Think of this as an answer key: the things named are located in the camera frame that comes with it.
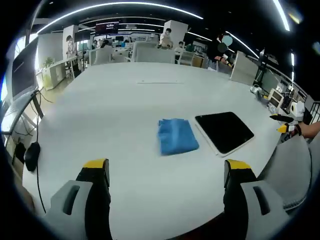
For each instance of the dark computer monitor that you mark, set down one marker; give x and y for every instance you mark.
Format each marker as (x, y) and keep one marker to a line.
(23, 72)

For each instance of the curved ceiling light strip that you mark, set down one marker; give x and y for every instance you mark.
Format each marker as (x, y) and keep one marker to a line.
(120, 10)

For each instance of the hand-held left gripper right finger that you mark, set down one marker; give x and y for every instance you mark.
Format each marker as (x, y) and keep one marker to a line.
(237, 200)

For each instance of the grey mesh office chair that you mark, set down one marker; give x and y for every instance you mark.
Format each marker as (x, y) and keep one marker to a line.
(290, 170)

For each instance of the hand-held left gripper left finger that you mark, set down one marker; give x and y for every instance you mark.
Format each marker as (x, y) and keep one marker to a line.
(97, 200)

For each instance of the white desk divider panel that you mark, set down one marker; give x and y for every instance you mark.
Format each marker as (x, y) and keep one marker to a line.
(243, 67)

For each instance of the black tablet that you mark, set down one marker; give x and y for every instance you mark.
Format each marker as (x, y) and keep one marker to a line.
(223, 131)

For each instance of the dark grey desk object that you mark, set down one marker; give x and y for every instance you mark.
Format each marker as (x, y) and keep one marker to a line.
(260, 96)

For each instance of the white office desk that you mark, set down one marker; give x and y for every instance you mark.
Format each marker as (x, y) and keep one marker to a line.
(56, 72)

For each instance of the blue cleaning cloth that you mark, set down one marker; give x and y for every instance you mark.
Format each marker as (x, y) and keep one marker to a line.
(176, 137)

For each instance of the small white office chair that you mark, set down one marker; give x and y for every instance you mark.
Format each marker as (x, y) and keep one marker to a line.
(103, 55)

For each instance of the wall poster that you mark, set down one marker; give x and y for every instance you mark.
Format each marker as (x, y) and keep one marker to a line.
(71, 46)

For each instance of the green potted plant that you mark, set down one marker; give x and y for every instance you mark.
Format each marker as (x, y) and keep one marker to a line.
(48, 62)

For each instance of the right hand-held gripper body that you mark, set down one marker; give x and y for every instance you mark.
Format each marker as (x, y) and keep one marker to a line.
(298, 111)

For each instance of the black computer mouse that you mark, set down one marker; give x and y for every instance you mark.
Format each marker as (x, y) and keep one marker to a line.
(32, 155)

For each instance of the hanging display screen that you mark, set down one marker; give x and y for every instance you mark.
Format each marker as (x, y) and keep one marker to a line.
(107, 28)

